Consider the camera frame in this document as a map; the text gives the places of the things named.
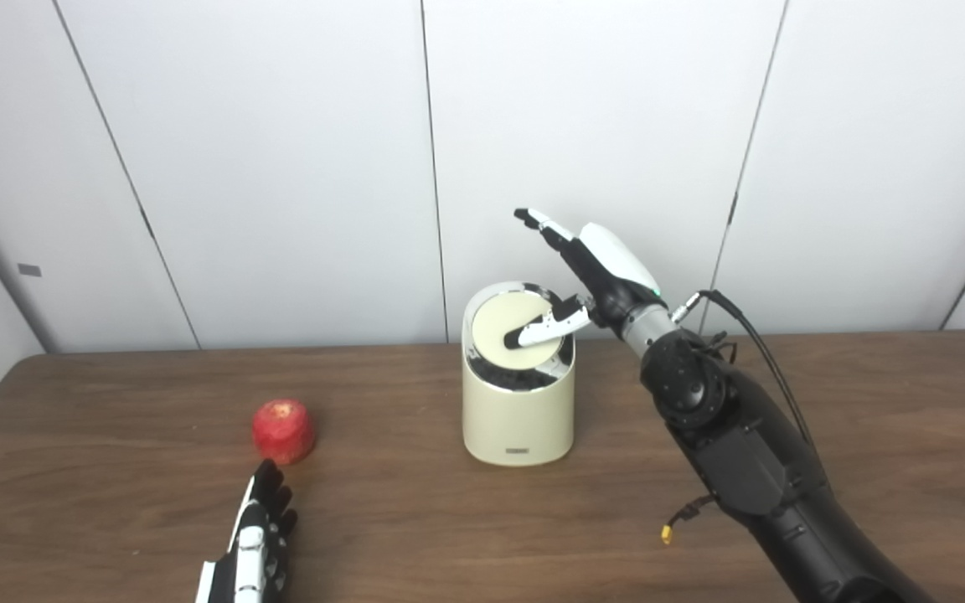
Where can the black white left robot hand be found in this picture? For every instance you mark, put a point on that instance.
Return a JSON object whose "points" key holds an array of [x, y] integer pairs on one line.
{"points": [[252, 553]]}

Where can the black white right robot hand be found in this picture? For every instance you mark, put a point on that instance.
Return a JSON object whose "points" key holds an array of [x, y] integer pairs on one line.
{"points": [[612, 268]]}

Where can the red apple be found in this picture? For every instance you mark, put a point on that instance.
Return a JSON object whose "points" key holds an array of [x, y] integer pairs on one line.
{"points": [[283, 431]]}

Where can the round cream bin lid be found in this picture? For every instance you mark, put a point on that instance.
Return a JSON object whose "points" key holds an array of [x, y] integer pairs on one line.
{"points": [[499, 322]]}

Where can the cream-colored bin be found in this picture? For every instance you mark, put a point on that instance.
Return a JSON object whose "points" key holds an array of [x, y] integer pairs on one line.
{"points": [[516, 419]]}

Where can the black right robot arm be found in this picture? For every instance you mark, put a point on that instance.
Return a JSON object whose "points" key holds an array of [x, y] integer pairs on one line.
{"points": [[742, 452]]}

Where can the black bin liner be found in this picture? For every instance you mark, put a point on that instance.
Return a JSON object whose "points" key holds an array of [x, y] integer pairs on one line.
{"points": [[516, 381]]}

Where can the small grey wall sticker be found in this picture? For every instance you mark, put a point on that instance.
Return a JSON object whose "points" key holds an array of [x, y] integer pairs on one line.
{"points": [[29, 270]]}

